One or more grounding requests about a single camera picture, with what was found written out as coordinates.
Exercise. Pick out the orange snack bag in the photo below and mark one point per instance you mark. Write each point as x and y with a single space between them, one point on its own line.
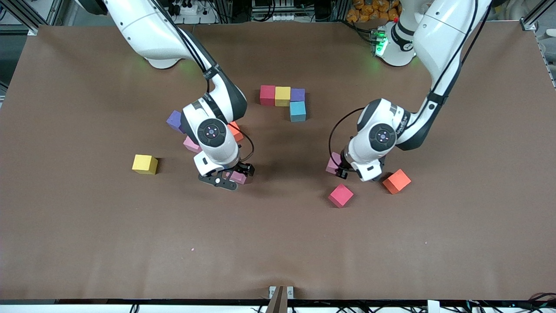
369 11

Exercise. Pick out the aluminium frame profile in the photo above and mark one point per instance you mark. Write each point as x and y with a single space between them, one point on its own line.
21 15
536 15

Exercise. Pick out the orange foam cube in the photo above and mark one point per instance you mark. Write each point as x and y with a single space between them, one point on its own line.
236 132
396 181

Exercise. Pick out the grey electronics unit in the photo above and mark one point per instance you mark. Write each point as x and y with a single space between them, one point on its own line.
278 17

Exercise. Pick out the blue foam cube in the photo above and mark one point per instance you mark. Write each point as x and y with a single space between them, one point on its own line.
298 111

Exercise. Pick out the metal clamp bracket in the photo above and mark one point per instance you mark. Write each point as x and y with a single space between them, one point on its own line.
280 300

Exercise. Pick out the purple foam cube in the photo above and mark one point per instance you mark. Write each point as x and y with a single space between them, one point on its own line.
174 121
298 94

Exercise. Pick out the yellow foam cube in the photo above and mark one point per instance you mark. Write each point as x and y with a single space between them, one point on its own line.
282 96
145 164

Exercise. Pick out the brown paper table cover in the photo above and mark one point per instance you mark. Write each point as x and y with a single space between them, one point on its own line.
278 243

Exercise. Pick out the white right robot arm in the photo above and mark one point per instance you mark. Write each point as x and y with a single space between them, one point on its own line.
147 30

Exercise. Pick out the pink foam cube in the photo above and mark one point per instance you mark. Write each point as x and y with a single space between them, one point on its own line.
332 164
239 177
190 144

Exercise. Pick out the white power strip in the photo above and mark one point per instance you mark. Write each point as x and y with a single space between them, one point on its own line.
191 9

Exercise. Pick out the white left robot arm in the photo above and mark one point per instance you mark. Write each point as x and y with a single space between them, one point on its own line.
378 117

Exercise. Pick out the red foam cube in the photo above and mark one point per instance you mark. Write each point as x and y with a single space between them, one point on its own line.
267 95
340 195

